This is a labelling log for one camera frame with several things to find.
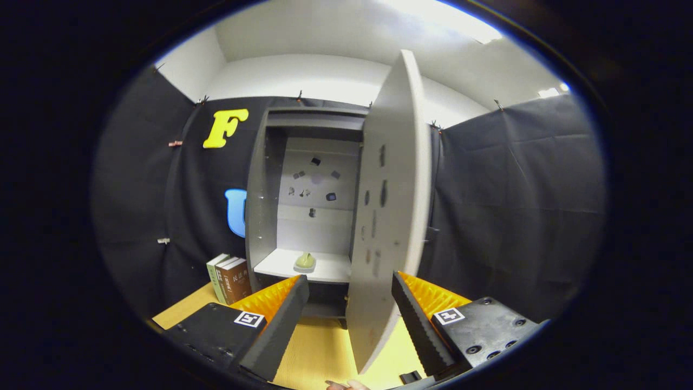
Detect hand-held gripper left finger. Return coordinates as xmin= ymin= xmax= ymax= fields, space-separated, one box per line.
xmin=162 ymin=275 xmax=310 ymax=382

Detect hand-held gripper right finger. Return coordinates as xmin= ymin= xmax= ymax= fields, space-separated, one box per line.
xmin=392 ymin=271 xmax=548 ymax=380

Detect brown book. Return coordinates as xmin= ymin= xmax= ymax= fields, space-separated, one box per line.
xmin=215 ymin=258 xmax=252 ymax=306

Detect light grey cabinet shelf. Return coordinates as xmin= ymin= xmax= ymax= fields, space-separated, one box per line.
xmin=253 ymin=248 xmax=352 ymax=284

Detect green book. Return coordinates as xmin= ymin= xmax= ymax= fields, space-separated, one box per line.
xmin=206 ymin=253 xmax=231 ymax=304

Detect grey cabinet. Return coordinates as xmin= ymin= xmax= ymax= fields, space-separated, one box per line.
xmin=245 ymin=107 xmax=439 ymax=320

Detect small ceiling light panel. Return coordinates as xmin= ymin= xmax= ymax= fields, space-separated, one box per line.
xmin=538 ymin=82 xmax=570 ymax=99

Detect long ceiling light panel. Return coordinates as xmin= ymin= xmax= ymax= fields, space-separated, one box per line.
xmin=379 ymin=0 xmax=504 ymax=44

